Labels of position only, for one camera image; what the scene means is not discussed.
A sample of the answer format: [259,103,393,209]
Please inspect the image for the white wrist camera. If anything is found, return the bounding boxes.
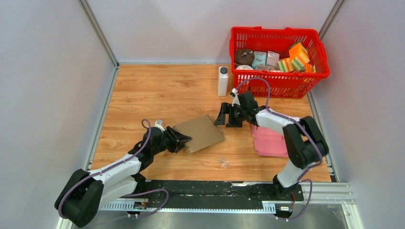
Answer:
[154,119,166,132]
[230,88,240,107]

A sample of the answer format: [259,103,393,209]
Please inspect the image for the orange green sponge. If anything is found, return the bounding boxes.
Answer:
[288,42,310,71]

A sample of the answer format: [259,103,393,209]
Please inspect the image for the teal small box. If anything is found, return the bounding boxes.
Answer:
[251,51,267,70]

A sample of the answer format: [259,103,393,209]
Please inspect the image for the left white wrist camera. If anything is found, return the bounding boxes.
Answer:
[154,119,166,132]

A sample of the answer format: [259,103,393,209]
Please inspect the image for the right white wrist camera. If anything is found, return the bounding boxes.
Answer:
[230,88,240,107]

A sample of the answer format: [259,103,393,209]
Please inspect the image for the small clear screw bag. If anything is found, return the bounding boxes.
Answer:
[218,156,230,169]

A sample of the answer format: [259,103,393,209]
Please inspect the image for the striped sponge pack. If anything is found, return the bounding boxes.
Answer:
[277,58,295,73]

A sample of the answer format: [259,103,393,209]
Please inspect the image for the brown round item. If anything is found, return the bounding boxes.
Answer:
[234,49,255,67]

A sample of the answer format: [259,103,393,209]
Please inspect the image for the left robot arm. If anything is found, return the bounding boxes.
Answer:
[54,126,192,227]

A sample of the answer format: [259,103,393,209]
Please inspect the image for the aluminium frame rail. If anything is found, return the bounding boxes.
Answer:
[62,179,363,229]

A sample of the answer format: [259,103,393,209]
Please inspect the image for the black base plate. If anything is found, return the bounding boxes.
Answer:
[135,180,304,210]

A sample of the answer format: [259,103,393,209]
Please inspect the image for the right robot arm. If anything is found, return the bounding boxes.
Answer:
[214,89,330,200]

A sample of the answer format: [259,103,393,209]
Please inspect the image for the grey pink small box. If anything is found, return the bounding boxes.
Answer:
[266,51,279,69]

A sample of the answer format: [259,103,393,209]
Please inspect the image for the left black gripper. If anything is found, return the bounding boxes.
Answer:
[151,126,192,156]

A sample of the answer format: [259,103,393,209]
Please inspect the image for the brown cardboard box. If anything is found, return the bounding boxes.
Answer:
[174,114,225,153]

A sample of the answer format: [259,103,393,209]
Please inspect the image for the pink paper box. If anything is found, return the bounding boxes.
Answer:
[251,125,288,157]

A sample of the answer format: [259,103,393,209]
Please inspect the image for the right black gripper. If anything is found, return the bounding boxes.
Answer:
[213,102,246,128]

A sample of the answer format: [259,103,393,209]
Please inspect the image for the white bottle black cap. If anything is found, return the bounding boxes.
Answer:
[217,66,229,96]

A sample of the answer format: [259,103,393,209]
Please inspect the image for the white round lid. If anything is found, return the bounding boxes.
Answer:
[236,65,254,71]

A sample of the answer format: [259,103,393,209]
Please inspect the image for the red plastic basket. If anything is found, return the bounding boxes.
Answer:
[229,26,330,99]

